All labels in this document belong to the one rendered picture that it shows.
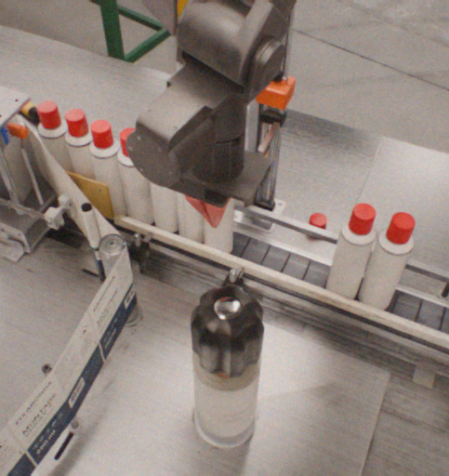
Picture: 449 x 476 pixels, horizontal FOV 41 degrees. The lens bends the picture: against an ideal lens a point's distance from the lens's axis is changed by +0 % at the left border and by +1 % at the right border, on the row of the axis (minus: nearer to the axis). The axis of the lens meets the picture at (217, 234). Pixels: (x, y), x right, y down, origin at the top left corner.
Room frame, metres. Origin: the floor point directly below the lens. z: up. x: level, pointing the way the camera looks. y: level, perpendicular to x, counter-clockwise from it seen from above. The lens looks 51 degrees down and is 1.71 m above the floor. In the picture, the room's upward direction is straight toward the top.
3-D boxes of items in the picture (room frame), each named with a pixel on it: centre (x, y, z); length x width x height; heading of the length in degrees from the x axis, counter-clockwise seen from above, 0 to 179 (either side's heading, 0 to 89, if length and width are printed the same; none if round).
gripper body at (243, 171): (0.44, 0.00, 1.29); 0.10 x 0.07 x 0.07; 65
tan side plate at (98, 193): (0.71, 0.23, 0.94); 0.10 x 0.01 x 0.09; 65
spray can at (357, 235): (0.55, -0.21, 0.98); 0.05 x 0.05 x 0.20
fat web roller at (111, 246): (0.50, 0.15, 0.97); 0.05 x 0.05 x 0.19
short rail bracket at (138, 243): (0.63, 0.13, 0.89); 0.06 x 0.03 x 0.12; 155
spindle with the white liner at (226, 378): (0.33, -0.01, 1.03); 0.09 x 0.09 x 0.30
